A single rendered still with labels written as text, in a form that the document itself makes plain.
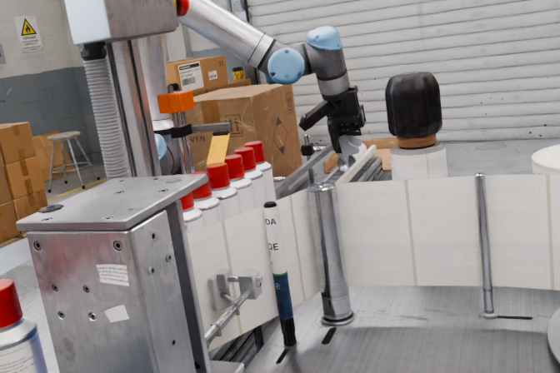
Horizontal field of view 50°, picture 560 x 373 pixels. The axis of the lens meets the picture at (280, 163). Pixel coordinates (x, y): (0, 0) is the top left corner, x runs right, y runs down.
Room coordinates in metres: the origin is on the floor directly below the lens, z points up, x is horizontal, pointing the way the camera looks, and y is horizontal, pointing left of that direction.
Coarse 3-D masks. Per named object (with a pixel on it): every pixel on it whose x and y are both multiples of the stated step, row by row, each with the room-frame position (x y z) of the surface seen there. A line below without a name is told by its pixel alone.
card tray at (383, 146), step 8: (368, 144) 2.03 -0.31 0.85; (376, 144) 2.02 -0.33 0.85; (384, 144) 2.00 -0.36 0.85; (392, 144) 1.99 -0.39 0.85; (376, 152) 1.96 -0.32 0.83; (384, 152) 1.94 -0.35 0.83; (328, 160) 1.82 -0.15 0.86; (336, 160) 1.89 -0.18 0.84; (384, 160) 1.83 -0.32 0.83; (328, 168) 1.81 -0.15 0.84; (384, 168) 1.73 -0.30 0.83
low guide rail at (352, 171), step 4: (368, 148) 1.66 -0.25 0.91; (372, 148) 1.66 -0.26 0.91; (376, 148) 1.69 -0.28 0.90; (364, 152) 1.61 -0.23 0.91; (368, 152) 1.61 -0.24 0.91; (372, 152) 1.65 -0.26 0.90; (364, 156) 1.57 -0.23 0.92; (368, 156) 1.60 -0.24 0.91; (360, 160) 1.53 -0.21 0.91; (364, 160) 1.56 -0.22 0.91; (356, 164) 1.49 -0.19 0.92; (360, 164) 1.51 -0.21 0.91; (364, 164) 1.55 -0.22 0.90; (352, 168) 1.45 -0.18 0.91; (356, 168) 1.47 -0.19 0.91; (360, 168) 1.51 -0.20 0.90; (348, 172) 1.41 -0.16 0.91; (352, 172) 1.44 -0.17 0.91; (356, 172) 1.47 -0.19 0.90; (344, 176) 1.38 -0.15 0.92; (348, 176) 1.40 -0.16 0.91; (352, 176) 1.44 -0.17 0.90; (340, 180) 1.35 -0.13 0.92; (344, 180) 1.37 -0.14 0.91; (348, 180) 1.40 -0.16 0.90
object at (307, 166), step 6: (330, 144) 1.55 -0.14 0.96; (324, 150) 1.49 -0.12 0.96; (330, 150) 1.53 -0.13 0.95; (318, 156) 1.43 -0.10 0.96; (324, 156) 1.48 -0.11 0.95; (306, 162) 1.37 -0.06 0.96; (312, 162) 1.39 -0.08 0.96; (300, 168) 1.32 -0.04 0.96; (306, 168) 1.34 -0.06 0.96; (294, 174) 1.27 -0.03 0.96; (300, 174) 1.30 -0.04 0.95; (282, 180) 1.24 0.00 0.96; (288, 180) 1.24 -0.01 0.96; (294, 180) 1.27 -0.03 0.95; (276, 186) 1.19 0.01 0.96; (282, 186) 1.20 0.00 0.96; (276, 192) 1.17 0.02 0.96
